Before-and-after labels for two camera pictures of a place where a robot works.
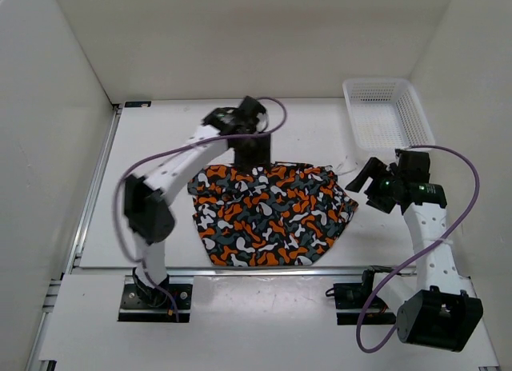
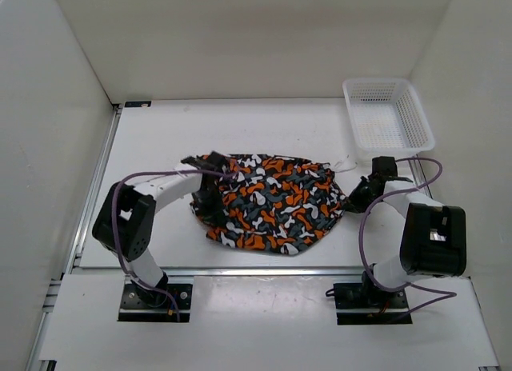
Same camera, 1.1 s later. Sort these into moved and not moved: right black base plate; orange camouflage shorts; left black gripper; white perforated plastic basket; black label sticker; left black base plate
Moved: left black gripper; orange camouflage shorts
Not moved: black label sticker; white perforated plastic basket; right black base plate; left black base plate
